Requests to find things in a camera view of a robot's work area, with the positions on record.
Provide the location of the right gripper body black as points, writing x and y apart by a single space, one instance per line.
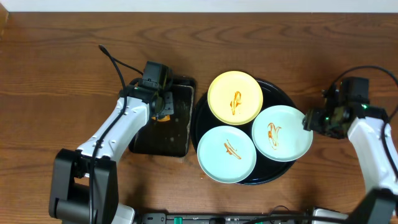
324 122

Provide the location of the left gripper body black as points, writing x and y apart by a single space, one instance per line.
165 107

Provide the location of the orange green scrub sponge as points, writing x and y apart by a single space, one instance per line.
161 118

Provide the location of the light green plate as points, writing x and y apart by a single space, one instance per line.
278 133

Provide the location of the yellow plate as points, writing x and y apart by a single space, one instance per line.
235 97

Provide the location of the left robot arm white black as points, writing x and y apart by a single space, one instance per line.
84 185

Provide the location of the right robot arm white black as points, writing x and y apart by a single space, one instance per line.
367 128

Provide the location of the black rectangular soapy water tray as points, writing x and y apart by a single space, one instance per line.
169 138

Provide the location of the round black serving tray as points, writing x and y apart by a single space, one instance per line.
265 170

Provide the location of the light blue plate front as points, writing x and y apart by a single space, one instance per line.
226 154

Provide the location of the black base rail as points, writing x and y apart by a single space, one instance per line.
162 218

